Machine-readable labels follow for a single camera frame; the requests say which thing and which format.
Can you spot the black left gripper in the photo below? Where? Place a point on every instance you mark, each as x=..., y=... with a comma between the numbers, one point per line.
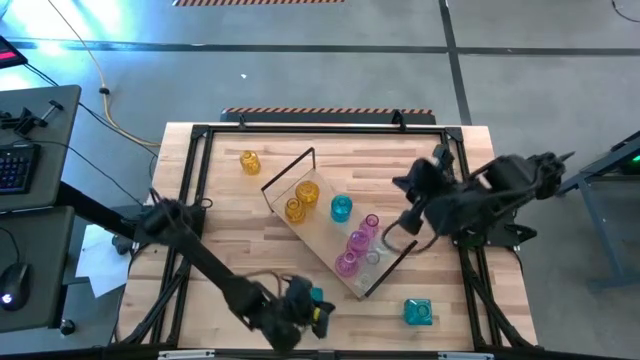
x=292, y=312

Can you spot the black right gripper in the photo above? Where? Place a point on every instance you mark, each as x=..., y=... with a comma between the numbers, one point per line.
x=430, y=185

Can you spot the teal diamond-pattern glass vase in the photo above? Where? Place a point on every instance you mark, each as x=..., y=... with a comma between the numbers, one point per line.
x=317, y=294

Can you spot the pink cylindrical glass vase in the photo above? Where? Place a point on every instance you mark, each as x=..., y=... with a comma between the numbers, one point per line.
x=370, y=225

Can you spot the pink scalloped glass vase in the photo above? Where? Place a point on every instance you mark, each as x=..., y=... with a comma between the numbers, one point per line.
x=346, y=264

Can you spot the clear ribbed glass vase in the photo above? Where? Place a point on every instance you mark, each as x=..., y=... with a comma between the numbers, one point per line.
x=384, y=246

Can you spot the teal round bottle vase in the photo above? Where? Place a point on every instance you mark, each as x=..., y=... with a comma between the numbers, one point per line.
x=341, y=208

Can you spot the small round clear vase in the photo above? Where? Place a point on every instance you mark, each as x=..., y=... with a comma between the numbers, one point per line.
x=372, y=257

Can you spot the tall pink glass vase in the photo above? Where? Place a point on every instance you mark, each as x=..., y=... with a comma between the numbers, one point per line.
x=358, y=243

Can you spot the teal square glass vase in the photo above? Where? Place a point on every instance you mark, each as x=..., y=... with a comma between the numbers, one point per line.
x=418, y=312

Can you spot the yellow tall textured vase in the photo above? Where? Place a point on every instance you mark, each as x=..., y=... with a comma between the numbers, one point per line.
x=307, y=193

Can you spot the yellow ribbed glass vase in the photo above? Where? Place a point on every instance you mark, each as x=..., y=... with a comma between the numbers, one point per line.
x=295, y=210

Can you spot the yellow barrel glass vase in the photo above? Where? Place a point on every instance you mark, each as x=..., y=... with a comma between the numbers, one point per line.
x=250, y=163

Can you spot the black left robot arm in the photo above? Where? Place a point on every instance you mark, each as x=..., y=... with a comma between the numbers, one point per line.
x=200, y=255

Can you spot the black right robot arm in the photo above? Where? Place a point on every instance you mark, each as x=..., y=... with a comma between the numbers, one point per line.
x=505, y=190

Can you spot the wooden shelf with black legs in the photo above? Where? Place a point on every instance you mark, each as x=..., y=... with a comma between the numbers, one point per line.
x=325, y=235

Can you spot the black hazard-striped floor mat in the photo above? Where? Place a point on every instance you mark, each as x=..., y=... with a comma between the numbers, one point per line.
x=325, y=118

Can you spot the grey metal side table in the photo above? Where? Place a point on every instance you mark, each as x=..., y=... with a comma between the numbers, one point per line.
x=600, y=167

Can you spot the black caster wheel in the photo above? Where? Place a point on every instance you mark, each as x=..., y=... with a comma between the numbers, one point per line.
x=67, y=327
x=121, y=245

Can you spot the white paper sheet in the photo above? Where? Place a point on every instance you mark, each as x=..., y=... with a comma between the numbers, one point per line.
x=102, y=265

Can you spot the black support beam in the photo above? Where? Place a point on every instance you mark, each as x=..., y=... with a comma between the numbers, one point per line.
x=90, y=210

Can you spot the dark grey desk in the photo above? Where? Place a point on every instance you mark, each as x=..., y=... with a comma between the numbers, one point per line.
x=45, y=260

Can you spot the black computer mouse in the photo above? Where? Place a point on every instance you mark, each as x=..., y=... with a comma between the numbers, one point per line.
x=15, y=285

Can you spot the black keyboard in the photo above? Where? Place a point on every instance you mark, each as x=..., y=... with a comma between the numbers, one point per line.
x=17, y=167

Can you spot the black desk clamp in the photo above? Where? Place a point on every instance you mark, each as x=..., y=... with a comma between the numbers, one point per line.
x=22, y=121

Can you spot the black laptop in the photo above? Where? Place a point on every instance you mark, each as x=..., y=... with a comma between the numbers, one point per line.
x=10, y=52

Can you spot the black frame clamp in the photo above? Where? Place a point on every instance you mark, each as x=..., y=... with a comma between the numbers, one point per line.
x=398, y=118
x=242, y=120

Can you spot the silver metal bracket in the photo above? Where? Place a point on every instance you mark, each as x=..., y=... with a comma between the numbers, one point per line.
x=185, y=354
x=465, y=356

